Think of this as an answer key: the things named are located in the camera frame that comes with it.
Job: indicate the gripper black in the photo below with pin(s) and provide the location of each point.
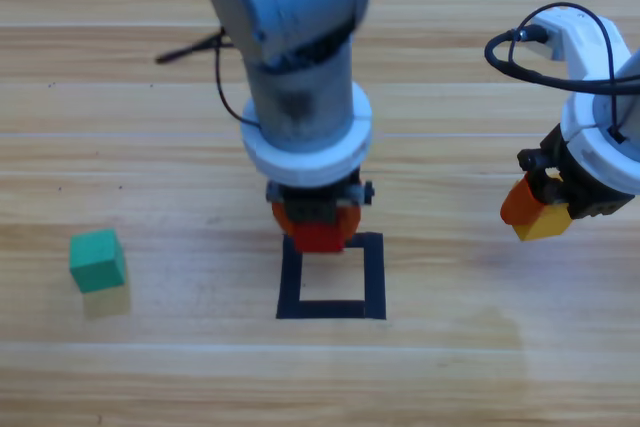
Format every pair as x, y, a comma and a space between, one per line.
590, 202
310, 209

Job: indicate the red wooden cube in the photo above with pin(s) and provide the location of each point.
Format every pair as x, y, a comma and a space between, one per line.
317, 239

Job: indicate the yellow wooden cube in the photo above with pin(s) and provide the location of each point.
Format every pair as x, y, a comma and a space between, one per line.
545, 224

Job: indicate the green wooden cube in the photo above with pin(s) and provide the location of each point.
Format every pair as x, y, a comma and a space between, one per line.
95, 259

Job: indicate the black tape square outline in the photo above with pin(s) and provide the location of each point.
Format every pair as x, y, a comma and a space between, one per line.
291, 282

